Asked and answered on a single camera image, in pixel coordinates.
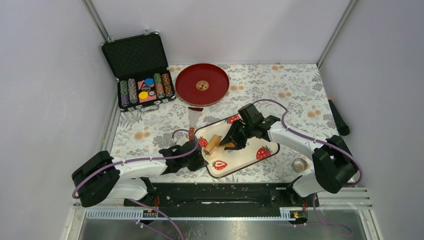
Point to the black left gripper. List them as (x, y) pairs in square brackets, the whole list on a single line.
[(200, 162)]

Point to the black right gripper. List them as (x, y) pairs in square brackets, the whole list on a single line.
[(232, 137)]

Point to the wooden dough roller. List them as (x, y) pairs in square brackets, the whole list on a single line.
[(215, 143)]

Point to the square strawberry ceramic plate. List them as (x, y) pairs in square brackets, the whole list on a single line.
[(233, 160)]

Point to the silver tape roll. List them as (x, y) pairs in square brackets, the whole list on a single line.
[(299, 165)]

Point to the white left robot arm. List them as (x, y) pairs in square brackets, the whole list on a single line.
[(104, 177)]

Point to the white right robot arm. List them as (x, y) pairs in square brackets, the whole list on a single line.
[(333, 163)]

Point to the round red lacquer tray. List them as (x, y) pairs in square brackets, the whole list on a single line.
[(202, 84)]

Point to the black poker chip case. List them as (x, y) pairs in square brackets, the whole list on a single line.
[(141, 69)]

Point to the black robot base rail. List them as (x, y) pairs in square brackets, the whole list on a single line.
[(244, 196)]

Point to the slotted grey cable duct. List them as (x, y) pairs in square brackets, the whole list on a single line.
[(214, 213)]

